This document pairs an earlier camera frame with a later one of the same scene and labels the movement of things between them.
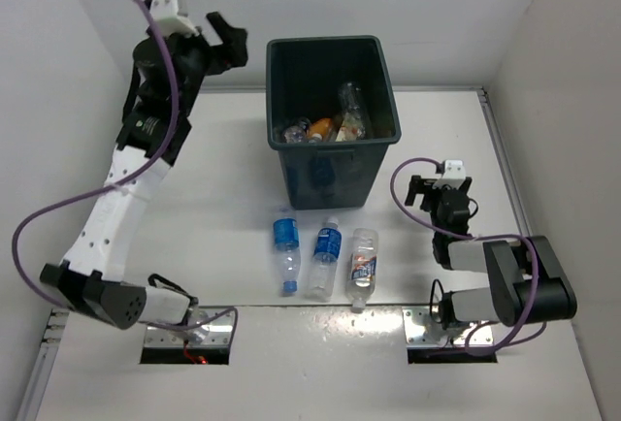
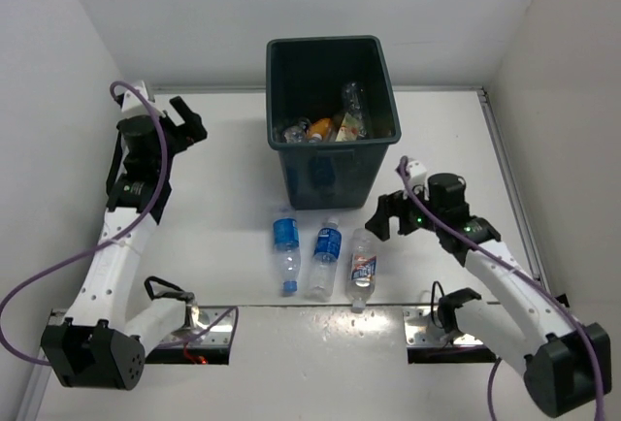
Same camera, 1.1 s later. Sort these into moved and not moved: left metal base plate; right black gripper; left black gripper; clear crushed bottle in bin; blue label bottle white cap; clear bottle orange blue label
Moved: right black gripper; left black gripper
Not moved: clear bottle orange blue label; clear crushed bottle in bin; blue label bottle white cap; left metal base plate
